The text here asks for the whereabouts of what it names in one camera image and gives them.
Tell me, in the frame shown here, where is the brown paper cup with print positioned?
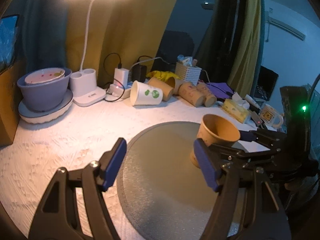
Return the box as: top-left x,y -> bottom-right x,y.
190,113 -> 241,169

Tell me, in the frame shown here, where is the brown printed cup right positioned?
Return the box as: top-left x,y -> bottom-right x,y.
196,83 -> 217,107

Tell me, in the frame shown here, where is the brown printed cup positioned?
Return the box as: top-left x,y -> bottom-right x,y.
178,82 -> 205,107
196,83 -> 217,107

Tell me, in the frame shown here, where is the brown printed cup middle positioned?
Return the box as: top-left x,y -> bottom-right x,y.
178,82 -> 205,107

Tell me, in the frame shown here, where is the white paper cup green print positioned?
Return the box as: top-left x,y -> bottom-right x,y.
130,81 -> 163,106

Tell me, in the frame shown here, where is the plain brown paper cup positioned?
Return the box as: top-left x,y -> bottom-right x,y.
148,77 -> 174,101

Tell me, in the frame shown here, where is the brown paper cup behind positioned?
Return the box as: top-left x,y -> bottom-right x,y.
165,77 -> 185,95

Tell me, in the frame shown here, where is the yellow tissue box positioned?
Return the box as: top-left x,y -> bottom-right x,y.
222,99 -> 251,124

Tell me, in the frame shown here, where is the white bear mug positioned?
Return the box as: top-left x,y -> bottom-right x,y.
259,103 -> 284,129

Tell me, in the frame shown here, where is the round grey turntable mat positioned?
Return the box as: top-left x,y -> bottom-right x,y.
117,121 -> 217,239

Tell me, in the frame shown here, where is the purple cloth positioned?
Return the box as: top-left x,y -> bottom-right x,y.
206,82 -> 234,99

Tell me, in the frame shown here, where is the yellow curtain right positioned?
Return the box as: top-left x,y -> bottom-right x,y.
228,0 -> 262,96

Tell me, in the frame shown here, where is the yellow curtain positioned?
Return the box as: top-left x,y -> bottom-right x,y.
65,0 -> 187,91
228,0 -> 262,96

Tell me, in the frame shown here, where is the black laptop monitor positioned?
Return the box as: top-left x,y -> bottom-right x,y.
254,66 -> 279,101

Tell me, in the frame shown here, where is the white power strip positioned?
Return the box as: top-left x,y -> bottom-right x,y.
107,83 -> 132,99

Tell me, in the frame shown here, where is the white woven basket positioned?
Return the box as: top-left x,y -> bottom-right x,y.
175,62 -> 202,86

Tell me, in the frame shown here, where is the white power charger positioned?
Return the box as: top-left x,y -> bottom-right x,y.
114,68 -> 129,88

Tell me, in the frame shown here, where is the purple plastic bowl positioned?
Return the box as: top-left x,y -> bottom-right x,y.
17,68 -> 72,112

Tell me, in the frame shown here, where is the black power adapter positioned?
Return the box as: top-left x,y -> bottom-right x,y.
131,64 -> 147,83

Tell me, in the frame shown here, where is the white round plate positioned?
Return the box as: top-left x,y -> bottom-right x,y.
18,88 -> 74,125

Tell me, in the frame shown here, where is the yellow plastic bag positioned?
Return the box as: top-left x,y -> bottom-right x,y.
146,70 -> 180,82

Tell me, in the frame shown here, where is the pink white inner bowl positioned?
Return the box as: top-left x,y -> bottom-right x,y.
24,68 -> 65,85

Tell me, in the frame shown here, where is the white air conditioner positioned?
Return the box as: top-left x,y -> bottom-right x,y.
265,11 -> 306,41

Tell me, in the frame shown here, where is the yellow curtain left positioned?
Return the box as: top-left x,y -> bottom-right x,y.
65,0 -> 187,91

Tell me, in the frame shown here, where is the cardboard box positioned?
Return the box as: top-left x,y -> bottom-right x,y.
0,60 -> 26,147

